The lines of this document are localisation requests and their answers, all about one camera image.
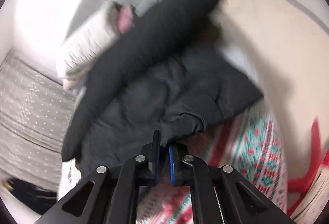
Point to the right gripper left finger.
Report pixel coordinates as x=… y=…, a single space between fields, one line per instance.
x=152 y=152

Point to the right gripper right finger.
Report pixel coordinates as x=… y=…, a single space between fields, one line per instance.
x=180 y=165

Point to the black quilted puffer jacket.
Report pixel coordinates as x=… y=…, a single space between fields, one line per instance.
x=184 y=95

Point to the patterned red green bedspread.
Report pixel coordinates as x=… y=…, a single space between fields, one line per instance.
x=250 y=143

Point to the red plastic stool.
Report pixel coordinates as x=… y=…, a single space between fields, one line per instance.
x=303 y=184

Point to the grey star-dotted curtain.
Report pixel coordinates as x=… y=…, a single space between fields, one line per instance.
x=35 y=113

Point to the cream folded quilt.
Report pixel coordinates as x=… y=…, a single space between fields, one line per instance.
x=86 y=44

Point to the black folded garment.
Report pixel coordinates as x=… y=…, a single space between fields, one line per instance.
x=158 y=34

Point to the pink pillow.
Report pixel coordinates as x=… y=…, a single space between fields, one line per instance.
x=125 y=19

